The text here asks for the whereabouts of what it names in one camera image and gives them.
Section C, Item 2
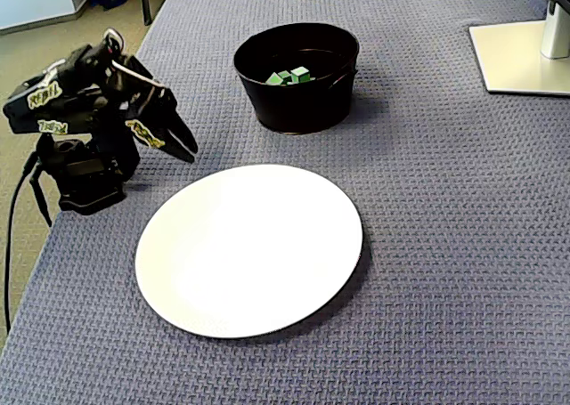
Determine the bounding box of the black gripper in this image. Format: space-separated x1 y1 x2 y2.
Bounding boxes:
104 53 200 165

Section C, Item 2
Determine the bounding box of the black round metal container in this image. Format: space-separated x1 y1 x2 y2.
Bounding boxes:
232 21 360 135

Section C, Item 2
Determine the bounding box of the white round plate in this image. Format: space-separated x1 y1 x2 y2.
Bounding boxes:
134 163 364 339

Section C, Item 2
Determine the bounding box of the blue woven table mat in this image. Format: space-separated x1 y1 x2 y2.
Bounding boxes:
0 0 570 405

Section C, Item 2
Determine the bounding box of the silver monitor stand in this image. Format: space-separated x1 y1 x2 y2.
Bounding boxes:
468 0 570 97

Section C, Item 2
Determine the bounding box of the white red servo wire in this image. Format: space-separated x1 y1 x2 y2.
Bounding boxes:
102 28 126 53

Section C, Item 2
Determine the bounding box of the dark furniture frame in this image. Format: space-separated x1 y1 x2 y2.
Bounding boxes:
136 0 179 27

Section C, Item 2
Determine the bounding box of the black cable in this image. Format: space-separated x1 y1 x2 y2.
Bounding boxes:
3 149 39 335
28 173 53 228

